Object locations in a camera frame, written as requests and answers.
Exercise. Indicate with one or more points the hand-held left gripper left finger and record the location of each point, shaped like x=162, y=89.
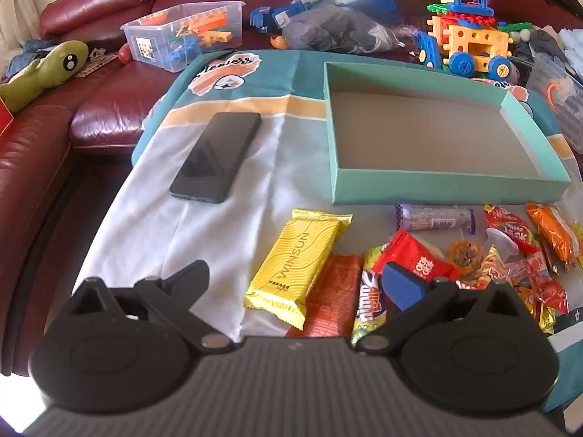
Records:
x=191, y=282

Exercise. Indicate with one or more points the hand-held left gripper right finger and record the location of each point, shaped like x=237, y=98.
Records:
x=403, y=284

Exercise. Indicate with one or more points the red packet with white characters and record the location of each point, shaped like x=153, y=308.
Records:
x=419, y=257

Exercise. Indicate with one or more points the yellow-green colourful candy packet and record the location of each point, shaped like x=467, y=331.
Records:
x=371, y=305

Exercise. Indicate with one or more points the orange-red wafer packet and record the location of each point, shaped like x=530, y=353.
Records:
x=337, y=296

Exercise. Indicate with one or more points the round orange jelly cup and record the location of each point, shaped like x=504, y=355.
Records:
x=465, y=257

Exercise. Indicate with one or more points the purple snack bar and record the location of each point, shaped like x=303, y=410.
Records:
x=432, y=218

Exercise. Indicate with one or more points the yellow wavy snack packet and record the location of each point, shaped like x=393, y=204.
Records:
x=296, y=264

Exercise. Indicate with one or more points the teal cardboard box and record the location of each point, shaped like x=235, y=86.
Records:
x=346, y=186

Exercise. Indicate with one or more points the red rainbow candy packet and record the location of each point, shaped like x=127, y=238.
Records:
x=508, y=227

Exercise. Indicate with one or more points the orange snack packet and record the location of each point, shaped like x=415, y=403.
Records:
x=551, y=230

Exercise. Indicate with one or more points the black smartphone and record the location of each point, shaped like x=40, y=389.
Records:
x=214, y=154

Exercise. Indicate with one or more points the small red toy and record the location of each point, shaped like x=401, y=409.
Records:
x=125, y=54

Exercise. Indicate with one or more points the patterned card strip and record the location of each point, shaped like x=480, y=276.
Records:
x=95, y=63

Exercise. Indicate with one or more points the clear plastic storage container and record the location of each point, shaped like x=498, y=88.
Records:
x=560, y=100

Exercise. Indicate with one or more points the red book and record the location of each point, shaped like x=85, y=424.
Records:
x=4, y=120

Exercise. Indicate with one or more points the clear bin of toy blocks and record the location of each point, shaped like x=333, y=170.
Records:
x=182, y=32

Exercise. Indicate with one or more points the colourful block toy vehicle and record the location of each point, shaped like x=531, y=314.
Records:
x=469, y=41

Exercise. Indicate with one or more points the green plush toy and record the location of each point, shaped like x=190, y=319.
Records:
x=50, y=68

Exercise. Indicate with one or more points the dark plastic bag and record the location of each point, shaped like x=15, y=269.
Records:
x=337, y=29

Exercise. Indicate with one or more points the grey plush toy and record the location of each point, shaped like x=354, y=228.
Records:
x=542, y=43

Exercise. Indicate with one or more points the blue denim cloth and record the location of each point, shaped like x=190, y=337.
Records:
x=27, y=54

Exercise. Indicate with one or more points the light blue fluffy cloth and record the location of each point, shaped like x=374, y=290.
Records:
x=571, y=38

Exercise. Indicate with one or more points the white curtain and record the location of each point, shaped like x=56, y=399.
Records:
x=22, y=9

